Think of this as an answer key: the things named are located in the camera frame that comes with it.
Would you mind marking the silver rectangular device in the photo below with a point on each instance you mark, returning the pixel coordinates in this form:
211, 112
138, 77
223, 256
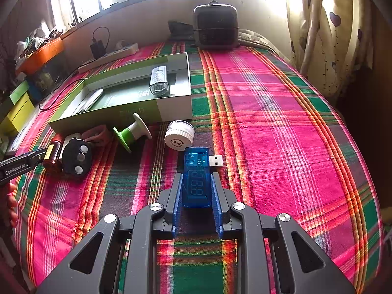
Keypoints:
92, 99

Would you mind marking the white power strip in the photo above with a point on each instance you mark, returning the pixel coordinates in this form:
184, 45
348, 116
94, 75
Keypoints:
116, 54

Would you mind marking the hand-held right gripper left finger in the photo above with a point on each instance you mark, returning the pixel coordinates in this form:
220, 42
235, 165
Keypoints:
177, 202

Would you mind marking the pile of assorted clutter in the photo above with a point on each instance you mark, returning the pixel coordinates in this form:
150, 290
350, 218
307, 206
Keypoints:
33, 41

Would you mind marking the orange tray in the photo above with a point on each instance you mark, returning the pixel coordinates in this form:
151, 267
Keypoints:
43, 56

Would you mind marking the person's left hand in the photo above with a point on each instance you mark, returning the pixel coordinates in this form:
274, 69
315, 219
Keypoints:
11, 203

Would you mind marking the plaid blanket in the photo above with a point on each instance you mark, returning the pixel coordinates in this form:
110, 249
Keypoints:
275, 128

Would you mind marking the yellow box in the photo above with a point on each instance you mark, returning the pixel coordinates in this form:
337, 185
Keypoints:
18, 113

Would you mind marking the blue usb tester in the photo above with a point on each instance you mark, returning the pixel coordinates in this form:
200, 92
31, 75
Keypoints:
196, 162

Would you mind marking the dark clear storage bin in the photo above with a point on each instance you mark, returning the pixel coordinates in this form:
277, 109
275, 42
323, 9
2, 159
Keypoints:
52, 70

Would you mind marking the black remote control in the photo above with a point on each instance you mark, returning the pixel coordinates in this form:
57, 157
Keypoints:
159, 79

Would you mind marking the brown bottle with red cap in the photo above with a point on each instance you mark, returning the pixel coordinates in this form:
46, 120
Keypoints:
52, 156

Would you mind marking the green cardboard box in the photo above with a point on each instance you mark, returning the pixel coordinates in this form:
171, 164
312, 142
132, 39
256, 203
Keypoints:
171, 110

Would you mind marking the blue box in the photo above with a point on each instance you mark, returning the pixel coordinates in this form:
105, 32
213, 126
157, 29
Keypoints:
33, 89

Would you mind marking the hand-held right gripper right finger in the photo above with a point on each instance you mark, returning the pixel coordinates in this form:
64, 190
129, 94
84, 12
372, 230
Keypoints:
216, 202

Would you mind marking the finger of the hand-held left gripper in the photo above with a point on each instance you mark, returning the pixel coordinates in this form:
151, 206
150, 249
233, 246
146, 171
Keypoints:
38, 156

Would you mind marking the green box lid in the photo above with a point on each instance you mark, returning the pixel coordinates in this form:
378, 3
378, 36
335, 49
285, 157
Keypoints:
19, 93

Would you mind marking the green and white spool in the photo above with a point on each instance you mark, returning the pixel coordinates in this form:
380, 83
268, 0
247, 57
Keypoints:
134, 130

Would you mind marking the heart-print curtain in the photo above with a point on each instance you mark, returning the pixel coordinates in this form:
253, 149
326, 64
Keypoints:
330, 36

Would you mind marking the black three-button key fob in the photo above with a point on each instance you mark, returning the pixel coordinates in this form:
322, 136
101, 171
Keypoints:
73, 159

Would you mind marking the black charger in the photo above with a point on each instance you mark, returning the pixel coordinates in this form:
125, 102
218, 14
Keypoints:
97, 49

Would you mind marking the dark cloth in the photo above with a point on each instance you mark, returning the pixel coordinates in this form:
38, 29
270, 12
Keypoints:
180, 30

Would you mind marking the white ribbed round cap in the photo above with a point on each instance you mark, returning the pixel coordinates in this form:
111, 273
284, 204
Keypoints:
179, 134

